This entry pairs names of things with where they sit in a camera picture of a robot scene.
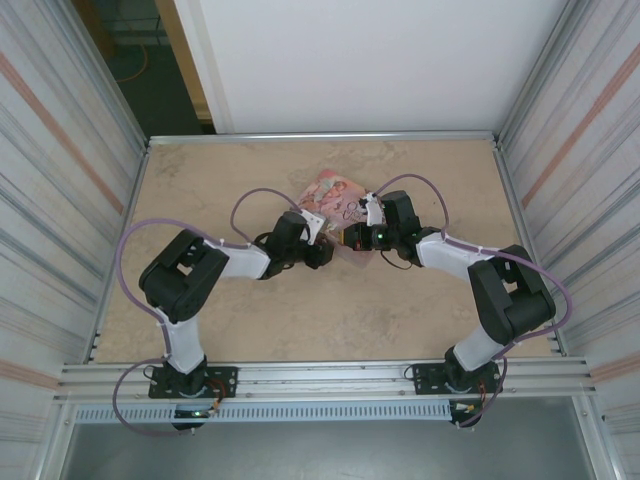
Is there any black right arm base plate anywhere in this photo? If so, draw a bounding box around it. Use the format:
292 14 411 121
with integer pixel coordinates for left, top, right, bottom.
405 361 502 397

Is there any aluminium mounting rail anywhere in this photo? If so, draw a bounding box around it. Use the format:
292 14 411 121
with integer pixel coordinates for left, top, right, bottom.
58 355 597 402

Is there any orange floor cable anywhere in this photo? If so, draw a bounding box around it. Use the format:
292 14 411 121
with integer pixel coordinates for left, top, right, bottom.
116 43 152 84

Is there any grey slotted cable duct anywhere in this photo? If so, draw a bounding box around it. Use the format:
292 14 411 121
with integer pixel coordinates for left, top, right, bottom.
73 401 454 424

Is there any aluminium table frame long bar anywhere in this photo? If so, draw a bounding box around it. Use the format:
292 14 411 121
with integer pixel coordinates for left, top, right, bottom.
146 130 502 148

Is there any pink fairy picture box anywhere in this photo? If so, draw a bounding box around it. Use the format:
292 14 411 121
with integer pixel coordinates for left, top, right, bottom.
296 168 377 269

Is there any wooden door frame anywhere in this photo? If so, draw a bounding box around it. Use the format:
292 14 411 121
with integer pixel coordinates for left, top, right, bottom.
153 0 217 134

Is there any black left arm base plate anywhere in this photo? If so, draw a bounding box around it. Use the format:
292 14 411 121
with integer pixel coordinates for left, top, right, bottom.
146 364 239 400

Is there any aluminium table frame side bar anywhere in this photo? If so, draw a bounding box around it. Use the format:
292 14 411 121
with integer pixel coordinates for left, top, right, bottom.
492 138 569 357
88 143 152 362

